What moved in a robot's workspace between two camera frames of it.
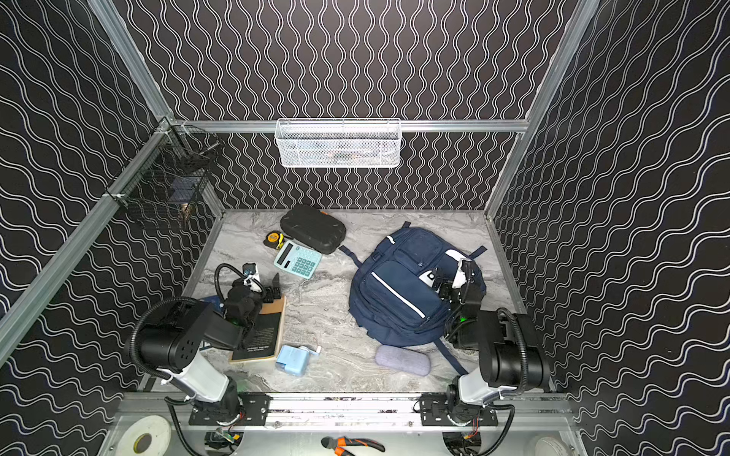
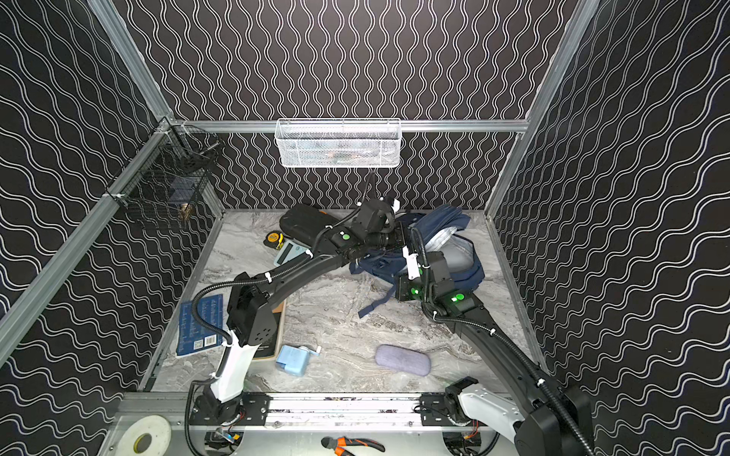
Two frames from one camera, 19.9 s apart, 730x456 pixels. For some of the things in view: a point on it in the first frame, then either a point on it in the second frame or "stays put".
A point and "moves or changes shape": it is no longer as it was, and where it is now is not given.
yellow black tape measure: x=275 y=239 stays put
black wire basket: x=171 y=171 stays put
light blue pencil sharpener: x=295 y=360 stays put
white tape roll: x=156 y=427 stays put
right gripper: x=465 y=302 → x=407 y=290
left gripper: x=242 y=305 → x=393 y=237
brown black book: x=262 y=340 stays put
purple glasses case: x=403 y=360 stays put
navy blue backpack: x=389 y=296 moves or changes shape
